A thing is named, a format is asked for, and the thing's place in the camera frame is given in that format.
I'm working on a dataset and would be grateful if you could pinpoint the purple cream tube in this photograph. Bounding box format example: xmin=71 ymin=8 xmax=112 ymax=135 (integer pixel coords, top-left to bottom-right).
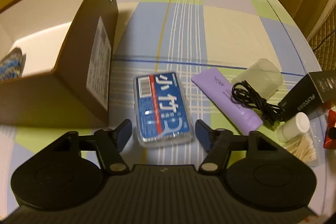
xmin=191 ymin=68 xmax=263 ymax=135

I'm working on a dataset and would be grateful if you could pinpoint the blue floss pick box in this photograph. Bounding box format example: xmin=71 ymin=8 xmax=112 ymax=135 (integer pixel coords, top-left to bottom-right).
xmin=133 ymin=72 xmax=194 ymax=148

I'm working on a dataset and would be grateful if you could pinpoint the small white bottle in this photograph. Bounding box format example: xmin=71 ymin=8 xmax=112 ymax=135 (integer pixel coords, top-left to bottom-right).
xmin=276 ymin=112 xmax=310 ymax=143

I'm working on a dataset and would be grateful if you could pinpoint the striped knitted sock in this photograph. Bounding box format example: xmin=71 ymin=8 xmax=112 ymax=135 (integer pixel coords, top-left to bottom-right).
xmin=0 ymin=48 xmax=23 ymax=81

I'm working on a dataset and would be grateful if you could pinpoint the red snack packet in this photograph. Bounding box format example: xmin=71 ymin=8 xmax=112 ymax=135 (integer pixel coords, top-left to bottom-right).
xmin=323 ymin=109 xmax=336 ymax=149

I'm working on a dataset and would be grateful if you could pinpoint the black coiled cable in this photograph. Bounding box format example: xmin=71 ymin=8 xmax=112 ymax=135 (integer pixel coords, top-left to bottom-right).
xmin=231 ymin=80 xmax=287 ymax=131

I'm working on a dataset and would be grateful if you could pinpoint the black shaver box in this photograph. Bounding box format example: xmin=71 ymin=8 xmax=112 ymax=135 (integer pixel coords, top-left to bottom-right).
xmin=278 ymin=70 xmax=336 ymax=121

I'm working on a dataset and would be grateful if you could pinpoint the translucent plastic cup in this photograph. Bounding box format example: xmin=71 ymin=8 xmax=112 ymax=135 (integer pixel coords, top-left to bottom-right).
xmin=231 ymin=58 xmax=284 ymax=99

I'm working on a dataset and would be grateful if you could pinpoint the brown cardboard shoe box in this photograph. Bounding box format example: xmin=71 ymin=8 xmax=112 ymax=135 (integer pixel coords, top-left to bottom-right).
xmin=1 ymin=0 xmax=118 ymax=128

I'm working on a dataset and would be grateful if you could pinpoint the cotton swab bag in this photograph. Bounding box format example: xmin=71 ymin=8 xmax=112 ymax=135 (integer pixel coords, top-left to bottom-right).
xmin=283 ymin=119 xmax=325 ymax=166

